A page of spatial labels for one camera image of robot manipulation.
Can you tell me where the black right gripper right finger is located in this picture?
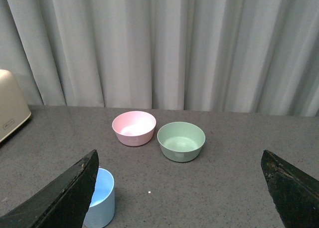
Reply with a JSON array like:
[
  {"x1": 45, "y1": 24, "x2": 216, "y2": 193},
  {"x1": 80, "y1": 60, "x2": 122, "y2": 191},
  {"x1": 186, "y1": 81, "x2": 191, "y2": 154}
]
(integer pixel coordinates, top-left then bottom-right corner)
[{"x1": 261, "y1": 150, "x2": 319, "y2": 228}]

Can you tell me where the grey-white curtain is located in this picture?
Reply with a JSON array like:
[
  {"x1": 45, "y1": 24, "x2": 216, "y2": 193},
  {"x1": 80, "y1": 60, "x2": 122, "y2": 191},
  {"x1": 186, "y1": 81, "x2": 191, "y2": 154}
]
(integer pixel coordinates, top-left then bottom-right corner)
[{"x1": 0, "y1": 0, "x2": 319, "y2": 116}]

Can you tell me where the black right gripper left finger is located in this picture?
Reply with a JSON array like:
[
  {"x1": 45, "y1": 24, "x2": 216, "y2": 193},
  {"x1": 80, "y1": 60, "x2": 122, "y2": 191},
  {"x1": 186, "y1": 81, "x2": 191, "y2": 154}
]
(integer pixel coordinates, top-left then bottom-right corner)
[{"x1": 0, "y1": 150, "x2": 99, "y2": 228}]

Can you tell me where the cream white toaster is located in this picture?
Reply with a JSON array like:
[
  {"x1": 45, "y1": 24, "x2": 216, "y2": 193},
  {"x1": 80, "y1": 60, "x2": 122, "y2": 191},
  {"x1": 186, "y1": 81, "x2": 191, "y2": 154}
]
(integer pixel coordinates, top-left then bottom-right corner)
[{"x1": 0, "y1": 69, "x2": 31, "y2": 141}]

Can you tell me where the pink plastic bowl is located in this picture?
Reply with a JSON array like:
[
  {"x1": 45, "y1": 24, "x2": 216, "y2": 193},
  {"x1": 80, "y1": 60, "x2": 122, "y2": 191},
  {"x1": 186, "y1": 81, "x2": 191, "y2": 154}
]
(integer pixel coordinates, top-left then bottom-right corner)
[{"x1": 112, "y1": 111, "x2": 157, "y2": 147}]

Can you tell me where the green plastic bowl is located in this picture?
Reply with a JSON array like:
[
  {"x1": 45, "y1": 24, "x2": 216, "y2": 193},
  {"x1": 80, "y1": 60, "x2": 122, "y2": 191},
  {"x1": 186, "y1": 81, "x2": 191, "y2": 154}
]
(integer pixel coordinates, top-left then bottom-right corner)
[{"x1": 157, "y1": 122, "x2": 206, "y2": 163}]

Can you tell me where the light blue plastic cup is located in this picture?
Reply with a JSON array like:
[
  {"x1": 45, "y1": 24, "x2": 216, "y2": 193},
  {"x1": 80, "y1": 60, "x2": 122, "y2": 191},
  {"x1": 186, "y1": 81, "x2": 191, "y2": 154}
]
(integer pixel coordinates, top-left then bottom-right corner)
[{"x1": 84, "y1": 168, "x2": 115, "y2": 228}]

